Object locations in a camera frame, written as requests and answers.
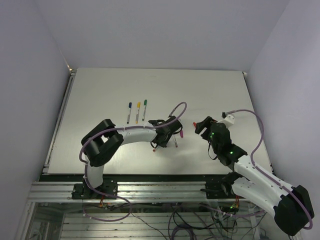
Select green marker pen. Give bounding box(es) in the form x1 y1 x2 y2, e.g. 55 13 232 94
141 105 147 121

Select yellow marker pen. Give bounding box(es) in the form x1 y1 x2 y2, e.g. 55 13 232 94
135 106 141 124

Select blue marker pen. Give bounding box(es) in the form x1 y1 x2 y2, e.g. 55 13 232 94
126 106 132 124

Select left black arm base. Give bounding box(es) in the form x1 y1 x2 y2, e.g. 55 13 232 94
71 181 118 200

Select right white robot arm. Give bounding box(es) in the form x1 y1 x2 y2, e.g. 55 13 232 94
195 115 315 236

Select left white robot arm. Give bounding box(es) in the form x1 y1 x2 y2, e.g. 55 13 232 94
79 116 183 199

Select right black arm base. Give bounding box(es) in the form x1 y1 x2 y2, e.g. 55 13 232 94
200 171 243 199

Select purple marker pen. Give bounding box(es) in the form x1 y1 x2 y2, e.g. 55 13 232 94
173 136 178 148

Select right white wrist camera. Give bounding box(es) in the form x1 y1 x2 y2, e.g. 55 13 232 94
217 112 235 129

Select loose cables under table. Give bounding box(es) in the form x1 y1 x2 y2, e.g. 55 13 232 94
82 198 266 240

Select aluminium frame rail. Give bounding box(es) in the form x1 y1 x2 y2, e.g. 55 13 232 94
27 179 276 201

